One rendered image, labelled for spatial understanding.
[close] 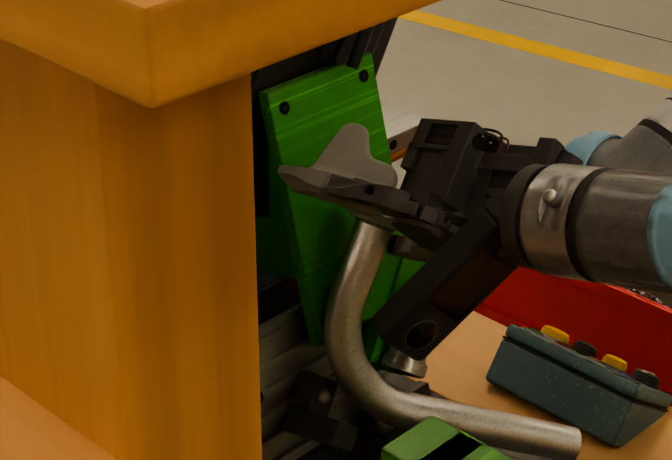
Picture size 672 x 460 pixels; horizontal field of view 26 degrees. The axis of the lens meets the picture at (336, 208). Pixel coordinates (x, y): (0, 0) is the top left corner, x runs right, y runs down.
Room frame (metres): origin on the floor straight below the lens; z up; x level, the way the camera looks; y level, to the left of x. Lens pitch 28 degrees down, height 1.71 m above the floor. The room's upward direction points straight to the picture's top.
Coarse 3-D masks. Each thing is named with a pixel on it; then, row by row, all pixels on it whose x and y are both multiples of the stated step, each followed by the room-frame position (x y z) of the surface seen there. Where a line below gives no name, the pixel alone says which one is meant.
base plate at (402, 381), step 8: (392, 376) 1.17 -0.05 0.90; (400, 376) 1.17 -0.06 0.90; (392, 384) 1.15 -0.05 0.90; (400, 384) 1.15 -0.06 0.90; (408, 384) 1.15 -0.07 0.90; (432, 392) 1.14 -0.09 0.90; (496, 448) 1.05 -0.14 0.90; (512, 456) 1.04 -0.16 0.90; (520, 456) 1.04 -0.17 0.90; (528, 456) 1.04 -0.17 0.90; (536, 456) 1.04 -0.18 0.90
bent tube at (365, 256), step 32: (384, 224) 0.98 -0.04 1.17; (352, 256) 0.97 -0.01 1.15; (352, 288) 0.96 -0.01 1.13; (352, 320) 0.95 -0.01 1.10; (352, 352) 0.95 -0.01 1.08; (352, 384) 0.94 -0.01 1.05; (384, 384) 0.95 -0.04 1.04; (384, 416) 0.94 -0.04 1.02; (416, 416) 0.94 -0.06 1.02; (448, 416) 0.95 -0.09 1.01; (480, 416) 0.96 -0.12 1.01; (512, 416) 0.97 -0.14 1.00; (512, 448) 0.95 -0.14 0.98; (544, 448) 0.96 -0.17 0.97; (576, 448) 0.96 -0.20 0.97
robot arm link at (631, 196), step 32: (576, 192) 0.81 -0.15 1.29; (608, 192) 0.80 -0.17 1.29; (640, 192) 0.79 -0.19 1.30; (576, 224) 0.80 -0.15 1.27; (608, 224) 0.78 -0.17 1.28; (640, 224) 0.77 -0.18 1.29; (576, 256) 0.79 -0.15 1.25; (608, 256) 0.78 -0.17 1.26; (640, 256) 0.76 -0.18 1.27; (640, 288) 0.77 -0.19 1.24
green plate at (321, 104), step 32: (288, 96) 1.01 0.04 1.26; (320, 96) 1.03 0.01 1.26; (352, 96) 1.05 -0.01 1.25; (288, 128) 1.00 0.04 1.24; (320, 128) 1.02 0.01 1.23; (384, 128) 1.07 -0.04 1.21; (288, 160) 0.99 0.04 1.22; (384, 160) 1.06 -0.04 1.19; (288, 192) 0.99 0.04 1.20; (256, 224) 1.03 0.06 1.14; (288, 224) 0.98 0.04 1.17; (320, 224) 1.00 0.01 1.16; (352, 224) 1.02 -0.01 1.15; (256, 256) 1.03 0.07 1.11; (288, 256) 1.00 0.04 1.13; (320, 256) 0.99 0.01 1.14; (384, 256) 1.03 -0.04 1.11; (320, 288) 0.98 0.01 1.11; (384, 288) 1.02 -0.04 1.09; (320, 320) 0.97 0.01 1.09
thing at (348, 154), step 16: (352, 128) 0.96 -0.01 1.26; (336, 144) 0.95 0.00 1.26; (352, 144) 0.95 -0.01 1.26; (368, 144) 0.94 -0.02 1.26; (320, 160) 0.94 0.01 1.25; (336, 160) 0.94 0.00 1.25; (352, 160) 0.94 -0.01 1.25; (368, 160) 0.93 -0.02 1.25; (288, 176) 0.95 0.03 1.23; (304, 176) 0.93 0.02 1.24; (320, 176) 0.93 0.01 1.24; (352, 176) 0.93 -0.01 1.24; (368, 176) 0.93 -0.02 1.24; (384, 176) 0.92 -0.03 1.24; (304, 192) 0.94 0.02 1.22; (320, 192) 0.92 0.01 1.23; (352, 208) 0.92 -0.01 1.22; (368, 208) 0.91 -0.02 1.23
